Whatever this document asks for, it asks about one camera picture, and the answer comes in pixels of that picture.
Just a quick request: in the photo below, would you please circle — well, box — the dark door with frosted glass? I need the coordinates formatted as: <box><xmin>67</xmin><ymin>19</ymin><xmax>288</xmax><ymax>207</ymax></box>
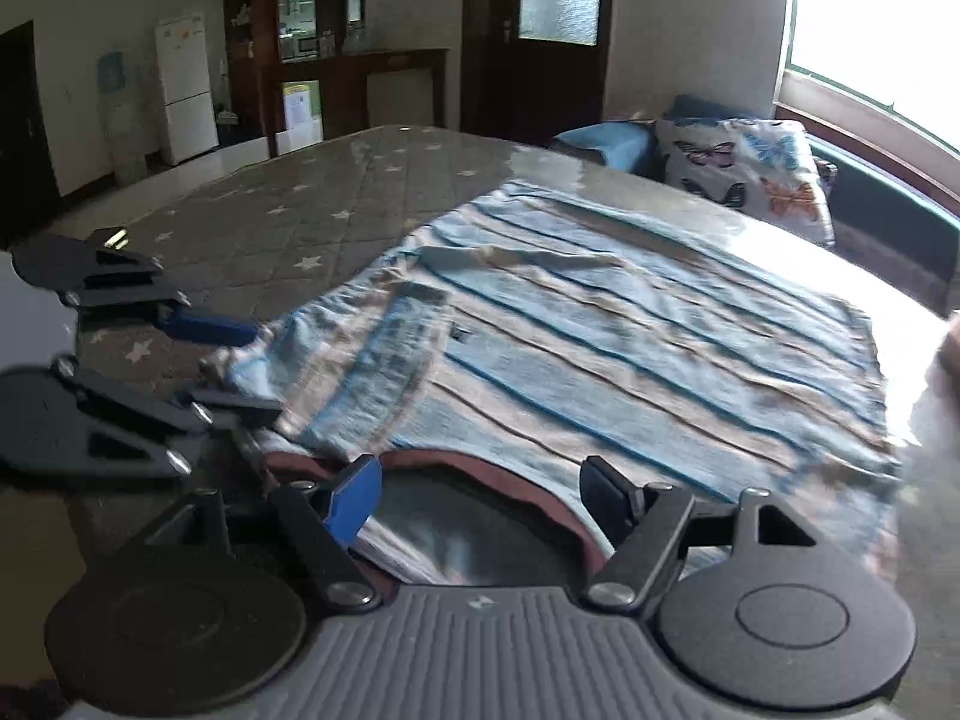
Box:
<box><xmin>461</xmin><ymin>0</ymin><xmax>617</xmax><ymax>148</ymax></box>

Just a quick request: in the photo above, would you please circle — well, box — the blue bench sofa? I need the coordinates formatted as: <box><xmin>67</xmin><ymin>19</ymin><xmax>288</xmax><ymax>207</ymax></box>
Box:
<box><xmin>551</xmin><ymin>94</ymin><xmax>960</xmax><ymax>317</ymax></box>

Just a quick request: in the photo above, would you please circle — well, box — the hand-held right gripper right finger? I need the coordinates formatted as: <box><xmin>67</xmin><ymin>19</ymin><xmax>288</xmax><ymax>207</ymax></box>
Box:
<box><xmin>581</xmin><ymin>454</ymin><xmax>865</xmax><ymax>613</ymax></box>

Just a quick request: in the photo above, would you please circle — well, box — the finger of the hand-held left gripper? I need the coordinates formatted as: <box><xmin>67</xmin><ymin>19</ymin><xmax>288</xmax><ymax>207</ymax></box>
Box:
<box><xmin>11</xmin><ymin>227</ymin><xmax>261</xmax><ymax>347</ymax></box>
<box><xmin>0</xmin><ymin>358</ymin><xmax>284</xmax><ymax>482</ymax></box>

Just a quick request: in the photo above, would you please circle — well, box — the dark wooden cabinet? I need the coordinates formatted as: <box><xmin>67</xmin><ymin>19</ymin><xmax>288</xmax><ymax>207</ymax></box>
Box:
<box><xmin>223</xmin><ymin>0</ymin><xmax>451</xmax><ymax>160</ymax></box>

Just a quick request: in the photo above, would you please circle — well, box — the blue striped shirt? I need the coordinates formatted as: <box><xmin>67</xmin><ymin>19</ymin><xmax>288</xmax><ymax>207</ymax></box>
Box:
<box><xmin>199</xmin><ymin>180</ymin><xmax>905</xmax><ymax>590</ymax></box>

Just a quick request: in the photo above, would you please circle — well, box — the window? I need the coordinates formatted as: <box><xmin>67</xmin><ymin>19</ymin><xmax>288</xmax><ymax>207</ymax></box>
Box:
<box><xmin>776</xmin><ymin>0</ymin><xmax>960</xmax><ymax>137</ymax></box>

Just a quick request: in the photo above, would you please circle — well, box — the white fridge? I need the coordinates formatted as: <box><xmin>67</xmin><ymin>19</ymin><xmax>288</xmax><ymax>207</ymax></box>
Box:
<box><xmin>155</xmin><ymin>11</ymin><xmax>221</xmax><ymax>166</ymax></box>

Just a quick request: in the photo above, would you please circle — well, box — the light blue cushion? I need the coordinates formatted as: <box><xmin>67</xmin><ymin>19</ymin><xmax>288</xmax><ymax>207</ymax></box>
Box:
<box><xmin>551</xmin><ymin>120</ymin><xmax>653</xmax><ymax>179</ymax></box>

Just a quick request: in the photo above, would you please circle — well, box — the grey quilted star table cover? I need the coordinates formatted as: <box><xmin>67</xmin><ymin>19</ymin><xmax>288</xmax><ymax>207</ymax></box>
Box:
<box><xmin>0</xmin><ymin>124</ymin><xmax>960</xmax><ymax>616</ymax></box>

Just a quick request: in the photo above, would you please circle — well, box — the dark wooden door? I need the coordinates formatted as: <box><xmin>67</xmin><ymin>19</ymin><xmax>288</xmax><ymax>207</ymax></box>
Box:
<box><xmin>0</xmin><ymin>19</ymin><xmax>61</xmax><ymax>230</ymax></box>

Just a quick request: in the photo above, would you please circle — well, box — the butterfly print pillow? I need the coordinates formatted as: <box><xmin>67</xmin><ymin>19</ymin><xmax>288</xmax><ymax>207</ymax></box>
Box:
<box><xmin>656</xmin><ymin>116</ymin><xmax>838</xmax><ymax>245</ymax></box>

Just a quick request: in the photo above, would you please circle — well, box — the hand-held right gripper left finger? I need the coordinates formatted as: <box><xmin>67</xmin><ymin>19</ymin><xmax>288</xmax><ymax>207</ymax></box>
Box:
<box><xmin>139</xmin><ymin>454</ymin><xmax>383</xmax><ymax>613</ymax></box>

